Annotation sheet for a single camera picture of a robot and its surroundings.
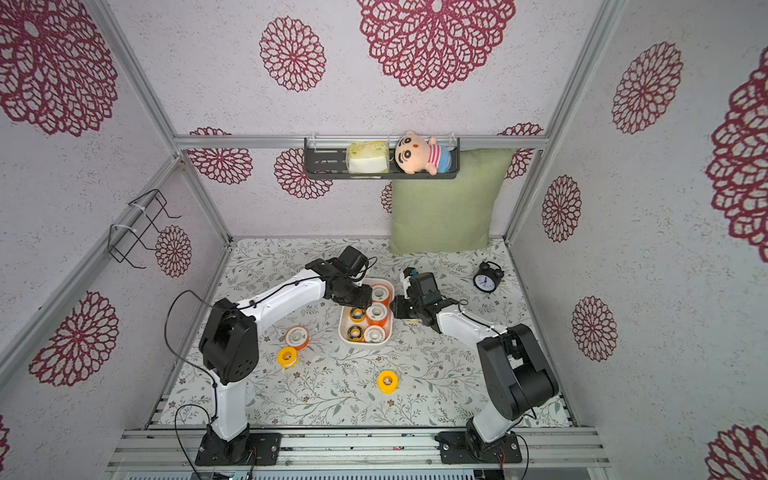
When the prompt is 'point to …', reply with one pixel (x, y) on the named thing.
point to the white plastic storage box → (344, 321)
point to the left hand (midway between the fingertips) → (366, 303)
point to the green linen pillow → (450, 214)
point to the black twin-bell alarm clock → (488, 276)
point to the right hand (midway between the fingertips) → (391, 301)
